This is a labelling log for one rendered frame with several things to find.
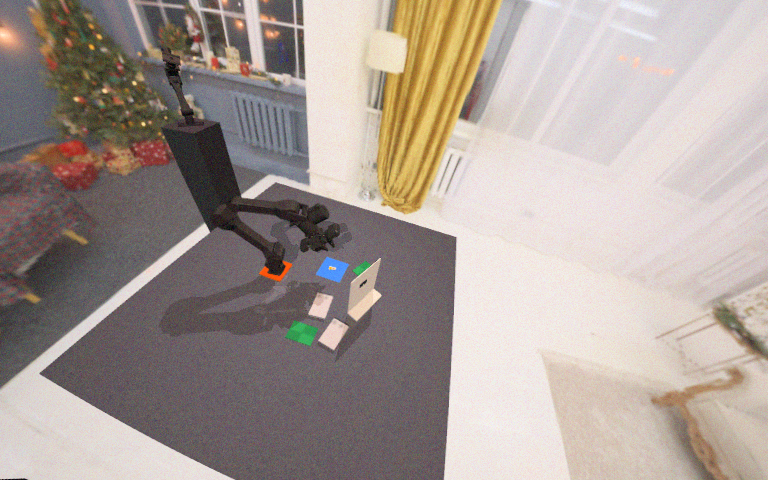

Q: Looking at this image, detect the green square mat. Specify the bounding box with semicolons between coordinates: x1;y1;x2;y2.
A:
285;320;318;346

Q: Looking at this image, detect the blue flat square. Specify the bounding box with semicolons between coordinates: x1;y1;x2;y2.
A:
317;257;349;283

